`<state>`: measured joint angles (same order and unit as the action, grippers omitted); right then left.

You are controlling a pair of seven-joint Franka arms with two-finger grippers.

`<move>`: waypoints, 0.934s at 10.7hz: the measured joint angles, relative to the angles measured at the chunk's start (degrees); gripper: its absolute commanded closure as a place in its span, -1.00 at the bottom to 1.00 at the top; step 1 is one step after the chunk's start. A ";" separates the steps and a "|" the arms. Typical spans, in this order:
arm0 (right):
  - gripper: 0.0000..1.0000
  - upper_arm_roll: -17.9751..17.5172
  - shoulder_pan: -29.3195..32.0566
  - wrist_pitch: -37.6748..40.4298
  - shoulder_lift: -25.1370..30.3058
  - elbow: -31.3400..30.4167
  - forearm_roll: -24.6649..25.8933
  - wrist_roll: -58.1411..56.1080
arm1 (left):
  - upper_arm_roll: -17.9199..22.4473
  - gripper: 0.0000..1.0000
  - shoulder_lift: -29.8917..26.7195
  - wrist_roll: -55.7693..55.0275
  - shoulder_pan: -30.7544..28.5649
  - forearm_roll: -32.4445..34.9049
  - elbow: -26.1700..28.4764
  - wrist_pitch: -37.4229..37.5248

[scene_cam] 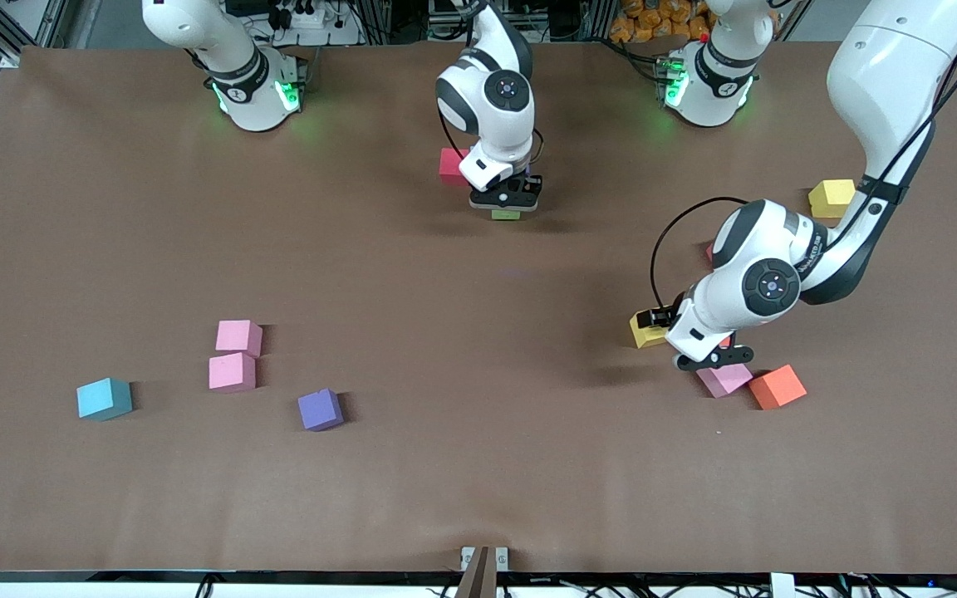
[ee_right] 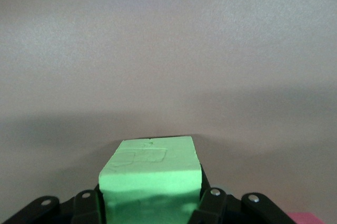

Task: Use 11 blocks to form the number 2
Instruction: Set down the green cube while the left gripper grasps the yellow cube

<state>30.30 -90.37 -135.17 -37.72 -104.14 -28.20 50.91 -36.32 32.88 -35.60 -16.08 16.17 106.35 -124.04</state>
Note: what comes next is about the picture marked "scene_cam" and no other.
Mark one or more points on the white socket strip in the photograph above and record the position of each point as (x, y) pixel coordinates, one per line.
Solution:
(445, 33)

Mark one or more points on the small white block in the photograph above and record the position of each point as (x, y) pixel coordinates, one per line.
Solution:
(782, 585)

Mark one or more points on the pink foam cube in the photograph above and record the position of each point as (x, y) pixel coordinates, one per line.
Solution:
(231, 372)
(728, 382)
(238, 336)

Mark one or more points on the green foam cube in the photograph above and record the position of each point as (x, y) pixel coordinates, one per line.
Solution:
(505, 215)

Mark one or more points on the white power strip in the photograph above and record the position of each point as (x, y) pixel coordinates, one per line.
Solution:
(310, 17)

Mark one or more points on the light blue foam cube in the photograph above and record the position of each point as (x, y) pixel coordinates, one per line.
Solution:
(103, 400)

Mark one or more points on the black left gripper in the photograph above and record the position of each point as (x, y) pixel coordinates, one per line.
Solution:
(671, 316)

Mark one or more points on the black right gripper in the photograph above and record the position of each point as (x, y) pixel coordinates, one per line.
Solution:
(527, 183)

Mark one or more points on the yellow foam cube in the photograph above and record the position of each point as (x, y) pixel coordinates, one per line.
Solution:
(643, 336)
(829, 198)

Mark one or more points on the grey metal bracket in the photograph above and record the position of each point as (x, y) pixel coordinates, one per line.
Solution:
(467, 558)

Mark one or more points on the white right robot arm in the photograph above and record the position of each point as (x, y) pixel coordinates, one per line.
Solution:
(499, 124)

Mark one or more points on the purple foam cube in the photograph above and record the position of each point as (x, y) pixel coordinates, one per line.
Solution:
(320, 409)

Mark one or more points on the bag of orange items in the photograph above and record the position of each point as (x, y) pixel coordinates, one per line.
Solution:
(653, 21)

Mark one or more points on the brown table cover sheet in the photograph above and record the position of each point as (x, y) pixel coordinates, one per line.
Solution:
(478, 465)

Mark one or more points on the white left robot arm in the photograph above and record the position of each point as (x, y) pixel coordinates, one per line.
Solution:
(728, 299)

